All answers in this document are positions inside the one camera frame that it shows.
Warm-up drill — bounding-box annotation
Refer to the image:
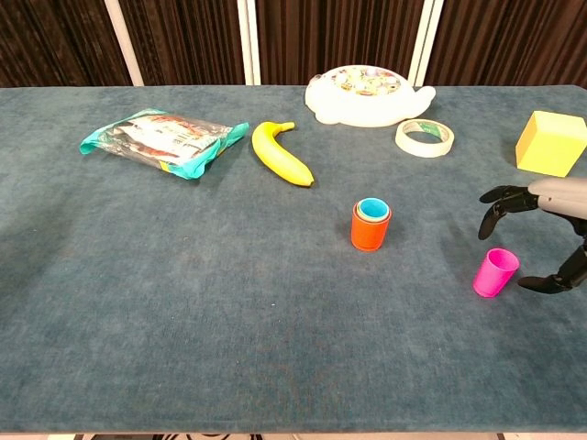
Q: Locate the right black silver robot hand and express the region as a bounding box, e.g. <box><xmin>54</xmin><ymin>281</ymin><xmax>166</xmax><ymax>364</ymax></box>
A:
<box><xmin>478</xmin><ymin>177</ymin><xmax>587</xmax><ymax>295</ymax></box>

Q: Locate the pink plastic cup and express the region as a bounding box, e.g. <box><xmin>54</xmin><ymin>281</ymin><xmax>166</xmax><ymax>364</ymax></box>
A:
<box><xmin>472</xmin><ymin>247</ymin><xmax>520</xmax><ymax>299</ymax></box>

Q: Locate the light blue plastic cup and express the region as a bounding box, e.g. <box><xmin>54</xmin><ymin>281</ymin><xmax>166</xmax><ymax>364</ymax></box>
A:
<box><xmin>358</xmin><ymin>197</ymin><xmax>390</xmax><ymax>221</ymax></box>

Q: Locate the yellow cube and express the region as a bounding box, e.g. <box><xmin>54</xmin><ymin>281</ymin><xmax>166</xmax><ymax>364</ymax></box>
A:
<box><xmin>515</xmin><ymin>110</ymin><xmax>587</xmax><ymax>178</ymax></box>

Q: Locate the masking tape roll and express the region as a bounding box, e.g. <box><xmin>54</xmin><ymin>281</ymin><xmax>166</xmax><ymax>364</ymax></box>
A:
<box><xmin>394</xmin><ymin>118</ymin><xmax>456</xmax><ymax>159</ymax></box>

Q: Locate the dark brown curtain panel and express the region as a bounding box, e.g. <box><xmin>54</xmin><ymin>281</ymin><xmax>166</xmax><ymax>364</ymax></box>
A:
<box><xmin>426</xmin><ymin>0</ymin><xmax>587</xmax><ymax>88</ymax></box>
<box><xmin>254</xmin><ymin>0</ymin><xmax>426</xmax><ymax>86</ymax></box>
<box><xmin>0</xmin><ymin>0</ymin><xmax>134</xmax><ymax>88</ymax></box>
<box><xmin>118</xmin><ymin>0</ymin><xmax>247</xmax><ymax>87</ymax></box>

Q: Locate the red-orange plastic cup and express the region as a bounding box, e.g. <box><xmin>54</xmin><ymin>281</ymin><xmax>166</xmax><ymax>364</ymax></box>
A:
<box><xmin>350</xmin><ymin>199</ymin><xmax>393</xmax><ymax>252</ymax></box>

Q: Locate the white fish-shaped toy game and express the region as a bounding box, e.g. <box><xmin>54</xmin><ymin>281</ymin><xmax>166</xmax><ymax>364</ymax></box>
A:
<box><xmin>305</xmin><ymin>65</ymin><xmax>437</xmax><ymax>127</ymax></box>

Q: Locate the yellow banana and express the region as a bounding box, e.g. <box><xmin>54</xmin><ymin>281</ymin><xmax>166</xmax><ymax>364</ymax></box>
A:
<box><xmin>250</xmin><ymin>121</ymin><xmax>316</xmax><ymax>188</ymax></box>

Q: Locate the blue felt table cover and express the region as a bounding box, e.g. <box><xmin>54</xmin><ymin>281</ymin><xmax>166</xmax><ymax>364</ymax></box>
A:
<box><xmin>0</xmin><ymin>85</ymin><xmax>587</xmax><ymax>435</ymax></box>

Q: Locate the teal snack packet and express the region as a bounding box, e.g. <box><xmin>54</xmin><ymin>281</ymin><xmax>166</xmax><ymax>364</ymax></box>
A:
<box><xmin>79</xmin><ymin>108</ymin><xmax>250</xmax><ymax>181</ymax></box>

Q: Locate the white partition post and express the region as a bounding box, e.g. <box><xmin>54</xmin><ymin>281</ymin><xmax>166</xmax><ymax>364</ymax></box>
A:
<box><xmin>406</xmin><ymin>0</ymin><xmax>444</xmax><ymax>87</ymax></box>
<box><xmin>104</xmin><ymin>0</ymin><xmax>144</xmax><ymax>87</ymax></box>
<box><xmin>237</xmin><ymin>0</ymin><xmax>261</xmax><ymax>86</ymax></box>

